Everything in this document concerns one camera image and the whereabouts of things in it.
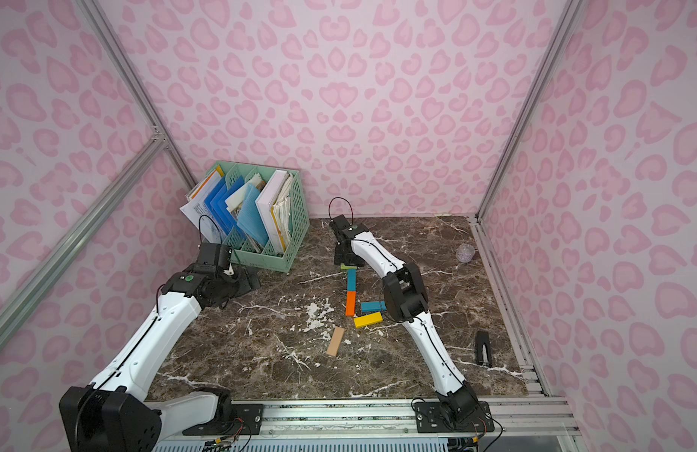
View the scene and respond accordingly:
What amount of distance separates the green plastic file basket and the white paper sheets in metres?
0.03

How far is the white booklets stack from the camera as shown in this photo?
914mm

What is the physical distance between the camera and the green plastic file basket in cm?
92

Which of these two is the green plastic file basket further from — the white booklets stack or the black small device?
the black small device
